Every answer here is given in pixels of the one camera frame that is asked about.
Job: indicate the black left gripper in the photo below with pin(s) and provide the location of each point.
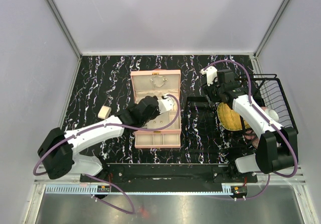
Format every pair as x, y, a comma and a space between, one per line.
156, 113

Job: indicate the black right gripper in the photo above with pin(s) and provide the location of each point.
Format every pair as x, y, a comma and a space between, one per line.
207, 90

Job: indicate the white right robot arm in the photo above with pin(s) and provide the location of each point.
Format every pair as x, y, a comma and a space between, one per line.
277, 148

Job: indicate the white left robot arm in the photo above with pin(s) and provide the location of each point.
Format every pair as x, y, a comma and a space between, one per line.
60, 152

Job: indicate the pink jewelry box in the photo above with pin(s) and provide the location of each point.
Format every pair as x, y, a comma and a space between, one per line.
157, 93

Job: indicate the yellow bamboo woven tray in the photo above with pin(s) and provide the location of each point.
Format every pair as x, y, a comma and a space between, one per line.
229, 119

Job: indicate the pink floral patterned plate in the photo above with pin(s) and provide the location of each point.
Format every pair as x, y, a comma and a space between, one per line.
251, 138

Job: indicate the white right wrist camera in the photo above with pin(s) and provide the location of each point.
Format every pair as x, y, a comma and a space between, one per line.
210, 73

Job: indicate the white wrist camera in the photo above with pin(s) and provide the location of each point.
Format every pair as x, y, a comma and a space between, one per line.
210, 73
167, 103

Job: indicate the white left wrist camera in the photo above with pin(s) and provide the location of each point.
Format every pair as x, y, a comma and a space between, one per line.
167, 103

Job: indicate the cream ring box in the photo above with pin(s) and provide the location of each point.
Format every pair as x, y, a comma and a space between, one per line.
104, 112

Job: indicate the black wire dish rack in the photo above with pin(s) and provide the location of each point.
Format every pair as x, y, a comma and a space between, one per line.
215, 128

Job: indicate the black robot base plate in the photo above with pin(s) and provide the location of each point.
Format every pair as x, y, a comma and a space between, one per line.
217, 173

